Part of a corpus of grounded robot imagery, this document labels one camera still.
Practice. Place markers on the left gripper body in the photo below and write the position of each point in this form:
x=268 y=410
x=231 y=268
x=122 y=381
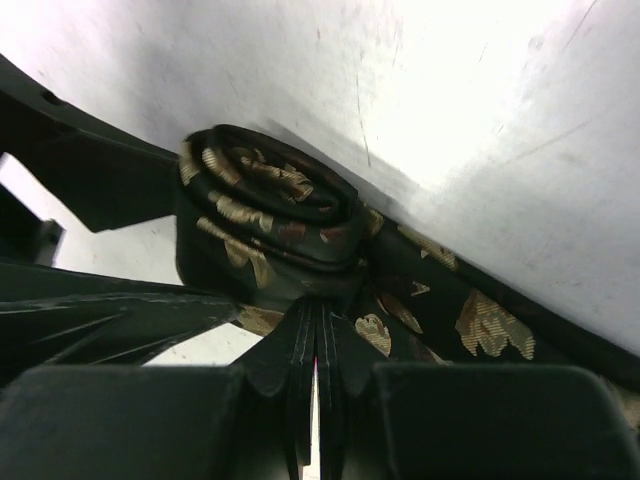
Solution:
x=24 y=236

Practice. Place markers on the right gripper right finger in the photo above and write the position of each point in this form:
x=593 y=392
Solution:
x=403 y=420

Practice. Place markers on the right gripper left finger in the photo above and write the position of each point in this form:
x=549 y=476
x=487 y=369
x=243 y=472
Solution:
x=247 y=420

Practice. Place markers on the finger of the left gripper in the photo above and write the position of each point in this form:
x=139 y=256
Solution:
x=106 y=177
x=51 y=316

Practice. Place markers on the black gold floral tie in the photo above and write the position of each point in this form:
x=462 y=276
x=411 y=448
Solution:
x=265 y=224

